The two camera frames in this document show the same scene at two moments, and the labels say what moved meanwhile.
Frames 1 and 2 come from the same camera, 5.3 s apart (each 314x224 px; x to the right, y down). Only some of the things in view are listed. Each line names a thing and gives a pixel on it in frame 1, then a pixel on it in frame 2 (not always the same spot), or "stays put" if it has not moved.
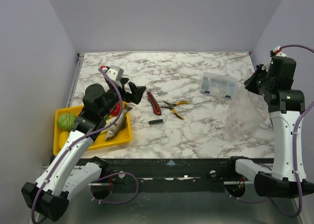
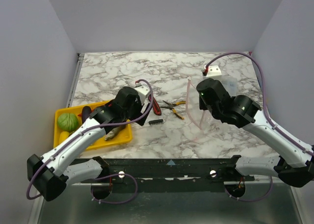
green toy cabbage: x=65 y=121 stays put
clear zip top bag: x=247 y=122 → x=196 y=116
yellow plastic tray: x=100 y=141 stays put
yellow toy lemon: x=63 y=138 stays put
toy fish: x=114 y=132 stays put
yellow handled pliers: x=171 y=106 stays put
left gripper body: x=112 y=95 → x=135 y=112
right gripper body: x=256 y=79 → x=202 y=106
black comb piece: x=156 y=122 stays put
